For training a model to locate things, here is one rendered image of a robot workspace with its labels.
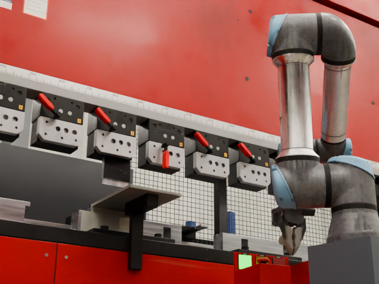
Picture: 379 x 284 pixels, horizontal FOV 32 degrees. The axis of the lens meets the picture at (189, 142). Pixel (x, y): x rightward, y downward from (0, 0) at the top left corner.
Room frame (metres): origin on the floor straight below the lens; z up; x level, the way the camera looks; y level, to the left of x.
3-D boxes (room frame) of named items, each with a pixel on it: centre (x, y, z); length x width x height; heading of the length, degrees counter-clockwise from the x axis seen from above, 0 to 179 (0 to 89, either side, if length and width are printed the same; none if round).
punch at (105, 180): (2.12, 0.25, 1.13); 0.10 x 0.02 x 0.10; 123
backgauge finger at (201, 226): (2.47, 0.01, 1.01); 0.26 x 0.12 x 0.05; 33
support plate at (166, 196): (1.99, 0.17, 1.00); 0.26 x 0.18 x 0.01; 33
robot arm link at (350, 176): (1.63, -0.42, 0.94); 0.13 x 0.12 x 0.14; 85
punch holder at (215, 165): (2.32, -0.07, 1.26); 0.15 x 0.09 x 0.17; 123
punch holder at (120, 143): (2.10, 0.27, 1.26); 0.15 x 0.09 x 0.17; 123
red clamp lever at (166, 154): (2.15, 0.09, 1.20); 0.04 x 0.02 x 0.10; 33
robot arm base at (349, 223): (1.63, -0.43, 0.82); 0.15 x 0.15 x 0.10
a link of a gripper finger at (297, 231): (2.03, -0.33, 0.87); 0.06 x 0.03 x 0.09; 24
